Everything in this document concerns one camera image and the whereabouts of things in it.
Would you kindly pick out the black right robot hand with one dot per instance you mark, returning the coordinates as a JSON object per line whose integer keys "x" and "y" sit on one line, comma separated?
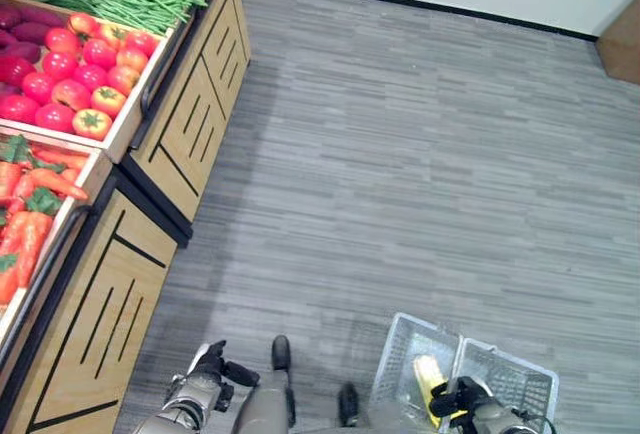
{"x": 457, "y": 396}

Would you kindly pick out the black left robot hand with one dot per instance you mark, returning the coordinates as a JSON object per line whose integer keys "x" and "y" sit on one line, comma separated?
{"x": 212, "y": 358}

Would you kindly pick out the grey mesh shopping basket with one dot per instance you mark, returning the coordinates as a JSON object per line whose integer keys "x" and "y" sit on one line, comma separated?
{"x": 505, "y": 384}

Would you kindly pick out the yellow corn cob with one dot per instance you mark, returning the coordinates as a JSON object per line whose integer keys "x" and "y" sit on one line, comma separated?
{"x": 427, "y": 371}

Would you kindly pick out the dark left robot foot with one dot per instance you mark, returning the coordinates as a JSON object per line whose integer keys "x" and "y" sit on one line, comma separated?
{"x": 281, "y": 353}

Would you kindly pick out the dark robot foot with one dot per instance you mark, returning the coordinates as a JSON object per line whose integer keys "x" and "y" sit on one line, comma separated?
{"x": 281, "y": 353}
{"x": 348, "y": 404}

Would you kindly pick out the silver right robot leg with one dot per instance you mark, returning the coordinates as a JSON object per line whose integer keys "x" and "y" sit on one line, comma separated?
{"x": 380, "y": 421}

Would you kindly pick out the dark right robot foot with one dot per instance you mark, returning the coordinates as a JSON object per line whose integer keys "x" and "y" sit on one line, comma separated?
{"x": 348, "y": 404}

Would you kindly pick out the wooden slotted display cabinet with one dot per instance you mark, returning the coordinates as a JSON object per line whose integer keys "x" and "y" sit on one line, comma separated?
{"x": 200, "y": 119}
{"x": 100, "y": 319}

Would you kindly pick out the orange carrot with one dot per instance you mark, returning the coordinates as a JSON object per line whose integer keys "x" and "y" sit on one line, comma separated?
{"x": 9, "y": 181}
{"x": 23, "y": 187}
{"x": 34, "y": 241}
{"x": 62, "y": 159}
{"x": 12, "y": 234}
{"x": 7, "y": 279}
{"x": 57, "y": 183}

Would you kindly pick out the wooden carrot crate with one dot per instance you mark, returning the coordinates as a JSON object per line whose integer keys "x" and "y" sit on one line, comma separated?
{"x": 92, "y": 169}

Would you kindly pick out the wooden tomato crate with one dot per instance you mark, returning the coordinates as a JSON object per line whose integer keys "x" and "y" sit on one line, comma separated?
{"x": 130, "y": 114}

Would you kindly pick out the orange-red tomato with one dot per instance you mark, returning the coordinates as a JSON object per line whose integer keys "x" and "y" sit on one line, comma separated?
{"x": 132, "y": 59}
{"x": 123, "y": 79}
{"x": 112, "y": 35}
{"x": 71, "y": 95}
{"x": 108, "y": 101}
{"x": 92, "y": 124}

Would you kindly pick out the red tomato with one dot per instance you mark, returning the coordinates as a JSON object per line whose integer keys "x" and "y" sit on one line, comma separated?
{"x": 59, "y": 64}
{"x": 90, "y": 77}
{"x": 142, "y": 43}
{"x": 99, "y": 53}
{"x": 54, "y": 118}
{"x": 82, "y": 24}
{"x": 62, "y": 40}
{"x": 18, "y": 108}
{"x": 37, "y": 87}
{"x": 15, "y": 70}

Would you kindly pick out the purple sweet potato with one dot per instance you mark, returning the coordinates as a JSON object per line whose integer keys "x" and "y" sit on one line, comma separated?
{"x": 21, "y": 51}
{"x": 7, "y": 89}
{"x": 9, "y": 17}
{"x": 5, "y": 38}
{"x": 30, "y": 33}
{"x": 44, "y": 17}

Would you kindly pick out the brown wooden box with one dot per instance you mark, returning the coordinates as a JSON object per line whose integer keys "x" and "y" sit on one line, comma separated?
{"x": 622, "y": 49}

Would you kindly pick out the black wall baseboard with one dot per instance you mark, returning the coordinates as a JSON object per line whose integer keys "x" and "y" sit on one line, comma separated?
{"x": 415, "y": 0}

